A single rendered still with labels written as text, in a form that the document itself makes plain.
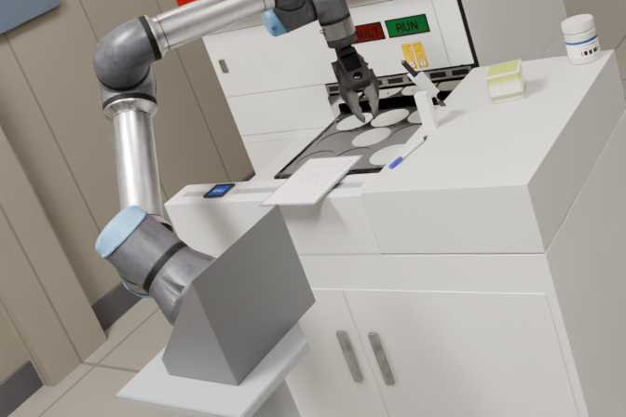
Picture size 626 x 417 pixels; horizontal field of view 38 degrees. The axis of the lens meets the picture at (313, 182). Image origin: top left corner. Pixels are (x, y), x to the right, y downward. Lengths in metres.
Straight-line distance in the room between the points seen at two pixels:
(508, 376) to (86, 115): 2.44
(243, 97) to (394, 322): 1.01
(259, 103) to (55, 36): 1.38
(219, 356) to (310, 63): 1.13
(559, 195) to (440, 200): 0.23
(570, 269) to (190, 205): 0.85
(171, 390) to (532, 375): 0.72
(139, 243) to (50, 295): 2.02
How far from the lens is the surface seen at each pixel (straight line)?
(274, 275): 1.71
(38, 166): 3.77
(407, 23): 2.35
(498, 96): 2.05
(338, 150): 2.26
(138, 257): 1.70
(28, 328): 3.66
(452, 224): 1.77
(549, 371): 1.91
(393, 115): 2.37
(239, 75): 2.70
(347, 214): 1.88
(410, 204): 1.79
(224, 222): 2.09
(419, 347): 2.00
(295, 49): 2.55
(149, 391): 1.77
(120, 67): 1.92
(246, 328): 1.66
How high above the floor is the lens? 1.70
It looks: 22 degrees down
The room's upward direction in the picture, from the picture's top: 20 degrees counter-clockwise
